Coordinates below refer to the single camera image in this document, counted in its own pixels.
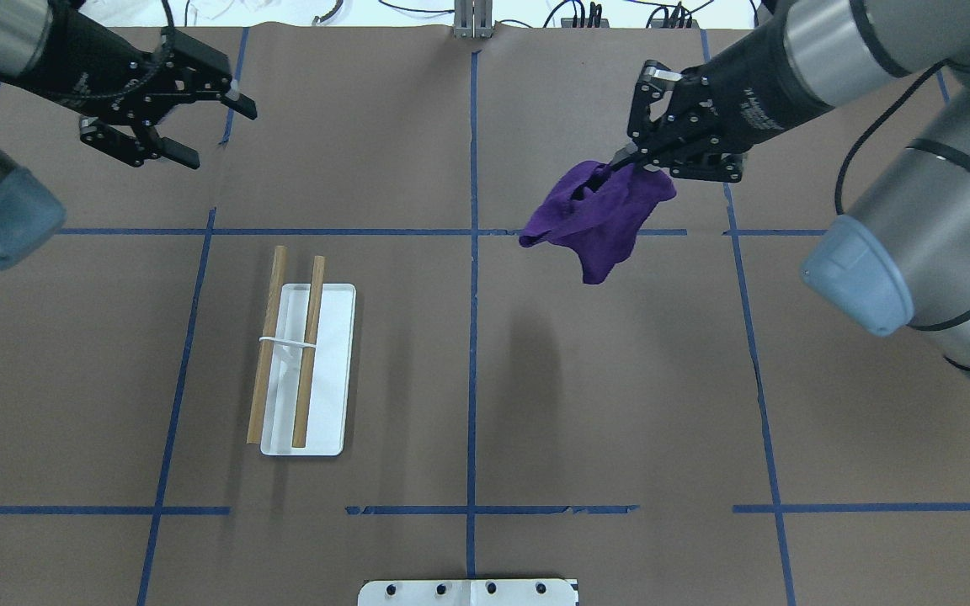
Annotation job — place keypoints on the white camera stand column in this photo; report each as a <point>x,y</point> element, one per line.
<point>497,591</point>

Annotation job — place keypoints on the purple towel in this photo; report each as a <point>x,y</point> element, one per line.
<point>596,211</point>

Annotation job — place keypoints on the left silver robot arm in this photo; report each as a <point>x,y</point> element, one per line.
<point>83,106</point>

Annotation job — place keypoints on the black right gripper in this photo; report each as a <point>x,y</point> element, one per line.
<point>753,84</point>

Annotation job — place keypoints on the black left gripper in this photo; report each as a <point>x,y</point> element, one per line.
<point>72,66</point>

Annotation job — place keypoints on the white rack base tray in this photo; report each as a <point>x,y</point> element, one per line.
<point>332,351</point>

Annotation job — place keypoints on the wooden rack rod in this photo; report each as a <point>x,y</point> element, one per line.
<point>308,353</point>
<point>266,346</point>

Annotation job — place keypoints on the aluminium frame post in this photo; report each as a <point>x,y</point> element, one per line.
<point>473,19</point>

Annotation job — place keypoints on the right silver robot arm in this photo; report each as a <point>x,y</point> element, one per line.
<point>900,256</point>

